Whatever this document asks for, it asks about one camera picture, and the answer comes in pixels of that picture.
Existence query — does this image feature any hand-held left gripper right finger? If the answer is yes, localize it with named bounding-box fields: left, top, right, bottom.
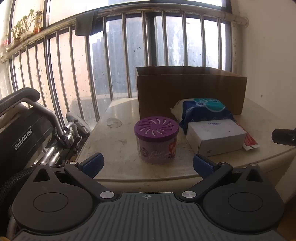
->
left=180, top=154, right=264, bottom=202

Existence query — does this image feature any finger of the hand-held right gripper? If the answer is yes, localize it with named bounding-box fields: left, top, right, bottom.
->
left=272, top=128, right=296, bottom=147

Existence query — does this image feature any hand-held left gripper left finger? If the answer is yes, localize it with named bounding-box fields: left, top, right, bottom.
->
left=32, top=152, right=117, bottom=202

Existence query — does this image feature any white rectangular carton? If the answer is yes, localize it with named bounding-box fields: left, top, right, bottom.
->
left=186, top=119, right=248, bottom=157

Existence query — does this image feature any red and white packet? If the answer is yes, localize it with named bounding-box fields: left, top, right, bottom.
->
left=233, top=118, right=260, bottom=151

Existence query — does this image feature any purple lid air freshener can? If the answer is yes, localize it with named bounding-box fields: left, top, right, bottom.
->
left=134, top=117, right=179, bottom=165

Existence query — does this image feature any blue wet wipes pack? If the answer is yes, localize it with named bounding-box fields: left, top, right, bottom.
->
left=170, top=97, right=238, bottom=135

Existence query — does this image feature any brown cardboard box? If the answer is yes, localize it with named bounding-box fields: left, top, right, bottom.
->
left=135, top=66, right=248, bottom=118

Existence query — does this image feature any black folded wheelchair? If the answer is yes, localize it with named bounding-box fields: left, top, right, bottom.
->
left=0, top=88, right=92, bottom=209

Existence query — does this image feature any dark grey cloth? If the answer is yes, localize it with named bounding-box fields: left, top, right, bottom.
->
left=74, top=13, right=103, bottom=36

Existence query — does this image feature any orange drink bottle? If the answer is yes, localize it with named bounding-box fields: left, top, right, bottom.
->
left=33, top=10, right=43, bottom=35

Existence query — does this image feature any green potted plant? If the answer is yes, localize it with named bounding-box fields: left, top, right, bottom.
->
left=11, top=9, right=35, bottom=43

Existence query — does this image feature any metal window railing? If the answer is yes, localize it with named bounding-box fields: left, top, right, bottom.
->
left=0, top=5, right=250, bottom=121

